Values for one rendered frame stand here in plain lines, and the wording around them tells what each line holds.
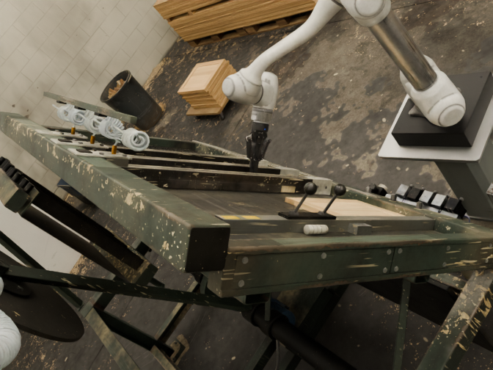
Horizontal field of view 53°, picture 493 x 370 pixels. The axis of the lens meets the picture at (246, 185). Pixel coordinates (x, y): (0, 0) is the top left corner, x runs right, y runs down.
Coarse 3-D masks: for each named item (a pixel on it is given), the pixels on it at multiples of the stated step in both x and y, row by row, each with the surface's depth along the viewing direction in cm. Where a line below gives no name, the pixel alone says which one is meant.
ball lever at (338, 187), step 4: (340, 184) 147; (336, 188) 147; (340, 188) 146; (344, 188) 147; (336, 192) 147; (340, 192) 147; (344, 192) 147; (336, 196) 149; (332, 200) 150; (328, 204) 151; (324, 208) 153; (328, 208) 152; (320, 212) 153; (324, 212) 153
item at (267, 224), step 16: (240, 224) 133; (256, 224) 136; (272, 224) 140; (288, 224) 143; (304, 224) 147; (320, 224) 151; (336, 224) 155; (368, 224) 164; (384, 224) 169; (400, 224) 174; (416, 224) 179; (432, 224) 185
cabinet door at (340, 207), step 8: (288, 200) 192; (296, 200) 189; (304, 200) 192; (312, 200) 195; (320, 200) 198; (328, 200) 202; (336, 200) 205; (344, 200) 209; (352, 200) 212; (304, 208) 184; (312, 208) 181; (320, 208) 180; (336, 208) 188; (344, 208) 191; (352, 208) 194; (360, 208) 197; (368, 208) 200; (376, 208) 202
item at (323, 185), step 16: (96, 112) 165; (112, 160) 167; (144, 176) 174; (160, 176) 178; (176, 176) 182; (192, 176) 186; (208, 176) 190; (224, 176) 194; (240, 176) 198; (256, 176) 203; (272, 176) 208; (288, 176) 218; (304, 176) 226; (304, 192) 220; (320, 192) 226
